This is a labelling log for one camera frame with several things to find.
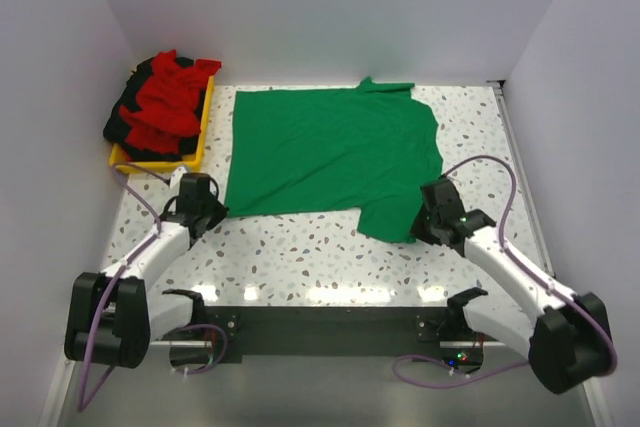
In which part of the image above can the yellow plastic bin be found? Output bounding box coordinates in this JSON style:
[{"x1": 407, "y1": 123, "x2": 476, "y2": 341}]
[{"x1": 108, "y1": 76, "x2": 215, "y2": 174}]

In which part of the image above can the black t shirt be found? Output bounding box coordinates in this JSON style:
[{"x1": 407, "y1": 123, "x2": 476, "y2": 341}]
[{"x1": 102, "y1": 53, "x2": 213, "y2": 164}]

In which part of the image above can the red t shirt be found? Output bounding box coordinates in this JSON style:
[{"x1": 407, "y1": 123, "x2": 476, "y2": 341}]
[{"x1": 118, "y1": 49, "x2": 223, "y2": 154}]

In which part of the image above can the aluminium right side rail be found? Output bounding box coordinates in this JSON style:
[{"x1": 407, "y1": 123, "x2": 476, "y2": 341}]
[{"x1": 487, "y1": 81, "x2": 556, "y2": 277}]

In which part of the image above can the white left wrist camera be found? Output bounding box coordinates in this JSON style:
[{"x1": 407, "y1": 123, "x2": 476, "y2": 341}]
[{"x1": 168, "y1": 165, "x2": 190, "y2": 189}]

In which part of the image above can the green t shirt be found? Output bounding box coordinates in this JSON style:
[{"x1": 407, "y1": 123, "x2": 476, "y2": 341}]
[{"x1": 225, "y1": 78, "x2": 443, "y2": 243}]

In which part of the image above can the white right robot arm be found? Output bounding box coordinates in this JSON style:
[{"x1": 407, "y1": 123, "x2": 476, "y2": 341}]
[{"x1": 411, "y1": 176, "x2": 617, "y2": 394}]

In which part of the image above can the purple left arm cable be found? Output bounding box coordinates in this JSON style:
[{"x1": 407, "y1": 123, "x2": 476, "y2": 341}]
[{"x1": 77, "y1": 162, "x2": 176, "y2": 413}]

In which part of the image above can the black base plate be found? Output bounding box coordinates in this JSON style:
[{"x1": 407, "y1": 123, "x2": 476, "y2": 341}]
[{"x1": 167, "y1": 304, "x2": 504, "y2": 377}]

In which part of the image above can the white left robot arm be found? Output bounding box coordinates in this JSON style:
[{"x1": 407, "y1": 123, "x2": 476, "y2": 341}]
[{"x1": 64, "y1": 173, "x2": 228, "y2": 368}]

